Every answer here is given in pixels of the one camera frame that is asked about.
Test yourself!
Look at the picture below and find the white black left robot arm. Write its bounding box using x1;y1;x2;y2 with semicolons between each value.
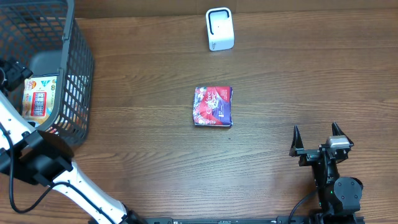
1;58;144;223

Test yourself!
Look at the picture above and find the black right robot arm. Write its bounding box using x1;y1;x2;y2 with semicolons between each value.
286;122;365;224

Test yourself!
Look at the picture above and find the white barcode scanner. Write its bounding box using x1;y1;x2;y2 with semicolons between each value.
205;7;234;52

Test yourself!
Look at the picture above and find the red purple snack packet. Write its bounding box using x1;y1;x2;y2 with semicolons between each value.
192;86;233;127

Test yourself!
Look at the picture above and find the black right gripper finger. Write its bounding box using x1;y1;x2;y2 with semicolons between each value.
289;125;304;157
331;122;354;146

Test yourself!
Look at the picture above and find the yellow orange snack bag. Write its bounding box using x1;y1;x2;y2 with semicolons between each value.
22;75;57;128

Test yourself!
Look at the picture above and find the grey plastic mesh basket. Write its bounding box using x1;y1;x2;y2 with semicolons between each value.
1;0;95;146

